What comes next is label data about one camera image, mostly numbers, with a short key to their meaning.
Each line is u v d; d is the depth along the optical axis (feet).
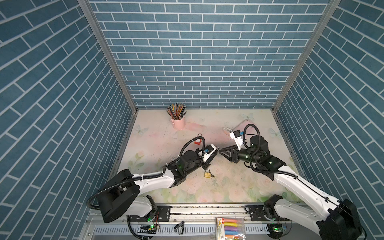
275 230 2.31
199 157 2.22
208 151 2.15
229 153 2.23
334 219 1.26
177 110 3.41
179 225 2.32
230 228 2.29
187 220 2.41
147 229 2.34
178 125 3.48
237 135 2.23
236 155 2.15
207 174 2.85
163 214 2.43
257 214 2.41
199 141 3.28
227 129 3.46
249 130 2.10
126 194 1.40
